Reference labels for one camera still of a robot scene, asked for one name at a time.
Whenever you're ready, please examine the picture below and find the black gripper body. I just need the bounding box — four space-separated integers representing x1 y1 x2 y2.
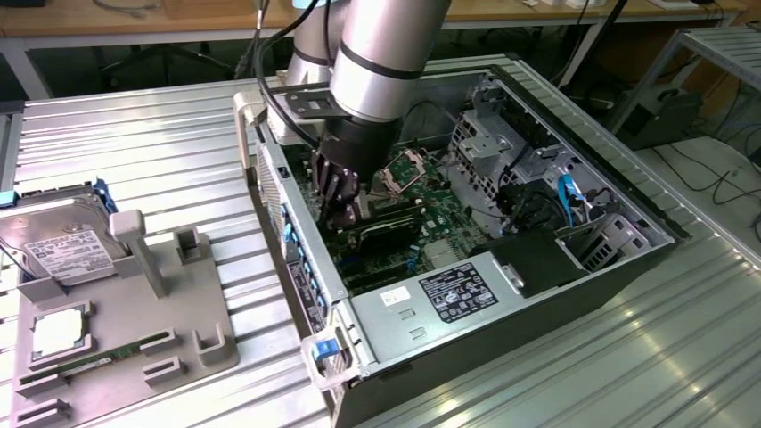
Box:
315 114 401 178

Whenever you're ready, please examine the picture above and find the black graphics card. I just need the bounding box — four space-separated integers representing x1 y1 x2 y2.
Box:
347 202 426 258

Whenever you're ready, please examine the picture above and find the green motherboard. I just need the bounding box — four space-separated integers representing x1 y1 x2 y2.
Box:
307 142 495 298

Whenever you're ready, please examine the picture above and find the metal disk bay cage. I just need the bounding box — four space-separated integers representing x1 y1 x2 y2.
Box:
447 109 519 219

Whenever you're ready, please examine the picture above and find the grey power supply unit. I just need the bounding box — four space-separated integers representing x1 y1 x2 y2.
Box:
349 256 527 365

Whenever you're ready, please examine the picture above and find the black plastic fan shroud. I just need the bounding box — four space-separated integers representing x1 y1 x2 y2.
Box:
490 234 587 300

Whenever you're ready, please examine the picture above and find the blue disk caddy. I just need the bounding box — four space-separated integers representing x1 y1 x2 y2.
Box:
0 177 121 224

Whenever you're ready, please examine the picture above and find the black office chair base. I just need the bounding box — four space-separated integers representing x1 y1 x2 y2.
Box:
100 42 234 86

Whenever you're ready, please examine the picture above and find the open black PC case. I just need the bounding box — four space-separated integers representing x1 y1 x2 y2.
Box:
234 64 694 428

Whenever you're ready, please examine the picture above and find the wooden desk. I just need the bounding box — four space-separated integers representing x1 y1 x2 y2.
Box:
0 0 745 51

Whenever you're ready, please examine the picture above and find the grey parts rack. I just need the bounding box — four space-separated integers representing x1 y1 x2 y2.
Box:
10 209 242 428

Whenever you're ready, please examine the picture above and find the hard disk with white label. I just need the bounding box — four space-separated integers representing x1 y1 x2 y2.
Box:
0 198 117 286

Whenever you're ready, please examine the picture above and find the black box on floor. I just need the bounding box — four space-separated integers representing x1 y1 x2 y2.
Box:
617 88 703 151

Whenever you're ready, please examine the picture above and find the green RAM stick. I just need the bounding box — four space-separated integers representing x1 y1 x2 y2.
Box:
26 341 160 380

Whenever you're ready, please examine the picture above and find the silver CPU chip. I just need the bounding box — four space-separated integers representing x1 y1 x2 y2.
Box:
32 309 84 358

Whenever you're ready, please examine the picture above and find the metal slat shelf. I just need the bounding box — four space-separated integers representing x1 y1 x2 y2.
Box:
611 26 761 135

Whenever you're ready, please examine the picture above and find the CPU socket with metal frame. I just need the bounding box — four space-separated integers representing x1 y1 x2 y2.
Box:
379 149 430 198

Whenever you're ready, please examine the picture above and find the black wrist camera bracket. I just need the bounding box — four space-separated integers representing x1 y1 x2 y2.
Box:
282 87 351 121

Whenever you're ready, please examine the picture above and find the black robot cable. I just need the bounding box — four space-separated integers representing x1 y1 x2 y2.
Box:
237 0 325 148

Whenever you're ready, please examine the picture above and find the blue data wire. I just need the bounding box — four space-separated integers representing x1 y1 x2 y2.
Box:
557 173 587 229

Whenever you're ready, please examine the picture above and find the black floor cable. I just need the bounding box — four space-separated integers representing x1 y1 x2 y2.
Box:
653 144 761 204

